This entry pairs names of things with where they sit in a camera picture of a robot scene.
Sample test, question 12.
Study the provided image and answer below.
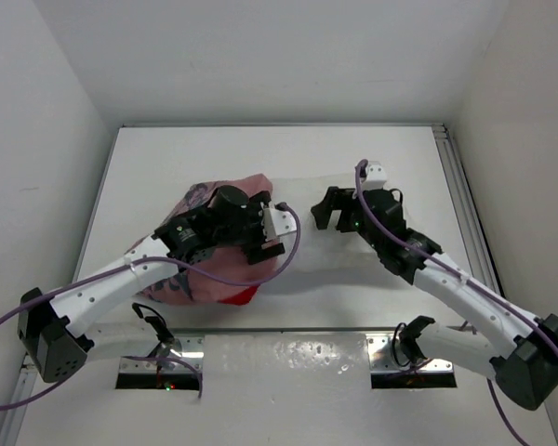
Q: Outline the aluminium frame rail left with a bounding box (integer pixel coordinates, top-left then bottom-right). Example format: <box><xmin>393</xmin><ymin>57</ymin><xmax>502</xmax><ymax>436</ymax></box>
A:
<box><xmin>0</xmin><ymin>355</ymin><xmax>37</xmax><ymax>446</ymax></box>

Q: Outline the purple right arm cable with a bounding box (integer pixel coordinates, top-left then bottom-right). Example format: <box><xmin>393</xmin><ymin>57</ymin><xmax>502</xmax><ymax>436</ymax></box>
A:
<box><xmin>353</xmin><ymin>159</ymin><xmax>558</xmax><ymax>446</ymax></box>

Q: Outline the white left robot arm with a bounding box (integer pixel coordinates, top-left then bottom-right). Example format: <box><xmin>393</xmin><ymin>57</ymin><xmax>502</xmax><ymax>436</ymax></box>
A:
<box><xmin>18</xmin><ymin>185</ymin><xmax>299</xmax><ymax>383</ymax></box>

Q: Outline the red pink patterned pillowcase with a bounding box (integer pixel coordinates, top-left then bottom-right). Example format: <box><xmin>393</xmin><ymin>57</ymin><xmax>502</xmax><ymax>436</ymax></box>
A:
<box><xmin>134</xmin><ymin>172</ymin><xmax>289</xmax><ymax>308</ymax></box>

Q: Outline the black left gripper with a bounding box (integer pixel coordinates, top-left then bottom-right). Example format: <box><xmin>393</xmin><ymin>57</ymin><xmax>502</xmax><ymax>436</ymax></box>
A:
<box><xmin>212</xmin><ymin>192</ymin><xmax>283</xmax><ymax>261</ymax></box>

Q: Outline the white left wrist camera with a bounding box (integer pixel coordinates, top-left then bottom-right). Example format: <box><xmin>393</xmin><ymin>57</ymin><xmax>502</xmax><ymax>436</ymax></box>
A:
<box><xmin>261</xmin><ymin>204</ymin><xmax>297</xmax><ymax>242</ymax></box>

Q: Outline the aluminium frame rail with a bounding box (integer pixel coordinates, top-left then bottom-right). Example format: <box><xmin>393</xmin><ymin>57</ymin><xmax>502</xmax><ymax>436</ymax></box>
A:
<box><xmin>0</xmin><ymin>355</ymin><xmax>37</xmax><ymax>446</ymax></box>
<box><xmin>432</xmin><ymin>124</ymin><xmax>501</xmax><ymax>293</ymax></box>

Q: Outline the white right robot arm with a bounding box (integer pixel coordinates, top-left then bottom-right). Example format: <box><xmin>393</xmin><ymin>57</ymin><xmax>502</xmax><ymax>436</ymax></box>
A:
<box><xmin>311</xmin><ymin>187</ymin><xmax>558</xmax><ymax>411</ymax></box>

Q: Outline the white pillow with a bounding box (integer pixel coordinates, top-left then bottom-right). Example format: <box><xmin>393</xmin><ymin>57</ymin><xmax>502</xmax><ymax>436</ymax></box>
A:
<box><xmin>272</xmin><ymin>174</ymin><xmax>405</xmax><ymax>290</ymax></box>

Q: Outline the aluminium frame rail right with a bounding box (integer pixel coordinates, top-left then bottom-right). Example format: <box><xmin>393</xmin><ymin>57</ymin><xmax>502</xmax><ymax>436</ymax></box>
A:
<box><xmin>432</xmin><ymin>124</ymin><xmax>501</xmax><ymax>293</ymax></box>

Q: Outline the white front cover board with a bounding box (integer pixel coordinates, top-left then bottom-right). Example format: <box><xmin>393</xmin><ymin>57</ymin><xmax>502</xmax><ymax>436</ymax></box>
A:
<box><xmin>18</xmin><ymin>334</ymin><xmax>555</xmax><ymax>445</ymax></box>

